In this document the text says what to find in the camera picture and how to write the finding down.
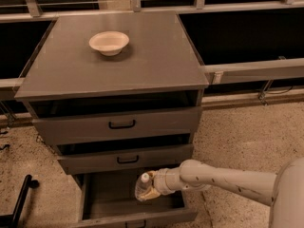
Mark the bottom grey drawer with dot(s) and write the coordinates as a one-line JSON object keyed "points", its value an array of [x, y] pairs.
{"points": [[108, 201]]}

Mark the clear plastic water bottle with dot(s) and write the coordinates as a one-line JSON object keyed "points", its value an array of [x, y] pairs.
{"points": [[143, 186]]}

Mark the white paper bowl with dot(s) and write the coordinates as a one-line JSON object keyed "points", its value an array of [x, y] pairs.
{"points": [[109, 43]]}

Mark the middle grey drawer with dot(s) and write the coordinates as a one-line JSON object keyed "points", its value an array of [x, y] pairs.
{"points": [[125, 159]]}

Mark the grey drawer cabinet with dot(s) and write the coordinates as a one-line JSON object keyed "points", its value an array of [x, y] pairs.
{"points": [[157, 63]]}

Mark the metal railing frame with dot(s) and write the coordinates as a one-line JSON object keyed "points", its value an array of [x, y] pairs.
{"points": [[235, 41]]}

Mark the top grey drawer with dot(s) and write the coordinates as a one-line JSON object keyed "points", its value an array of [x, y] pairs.
{"points": [[118, 126]]}

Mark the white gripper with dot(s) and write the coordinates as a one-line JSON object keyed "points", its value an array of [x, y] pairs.
{"points": [[163, 180]]}

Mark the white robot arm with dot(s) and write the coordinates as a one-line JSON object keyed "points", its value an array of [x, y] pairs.
{"points": [[283, 192]]}

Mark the black metal bar stand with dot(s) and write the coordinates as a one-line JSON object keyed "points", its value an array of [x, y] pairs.
{"points": [[11, 220]]}

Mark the grey drawer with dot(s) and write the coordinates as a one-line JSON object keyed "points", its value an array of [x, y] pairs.
{"points": [[108, 201], [125, 159], [118, 126]]}

